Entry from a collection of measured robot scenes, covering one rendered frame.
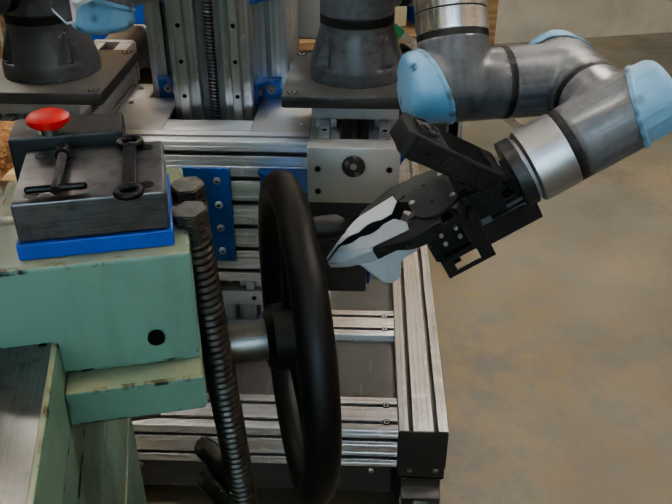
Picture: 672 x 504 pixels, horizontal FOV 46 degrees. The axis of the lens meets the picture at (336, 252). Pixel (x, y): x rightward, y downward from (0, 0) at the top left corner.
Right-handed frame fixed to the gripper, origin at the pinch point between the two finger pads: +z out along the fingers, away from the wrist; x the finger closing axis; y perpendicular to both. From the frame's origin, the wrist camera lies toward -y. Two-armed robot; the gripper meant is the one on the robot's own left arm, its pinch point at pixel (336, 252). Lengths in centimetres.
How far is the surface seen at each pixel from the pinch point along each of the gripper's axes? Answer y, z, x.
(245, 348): -5.3, 8.8, -13.1
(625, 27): 199, -146, 324
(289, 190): -15.3, -1.7, -10.9
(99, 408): -14.5, 16.0, -22.6
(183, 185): -20.6, 4.5, -11.7
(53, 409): -18.8, 16.0, -25.9
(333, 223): -3.9, -1.6, -1.1
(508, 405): 101, -3, 53
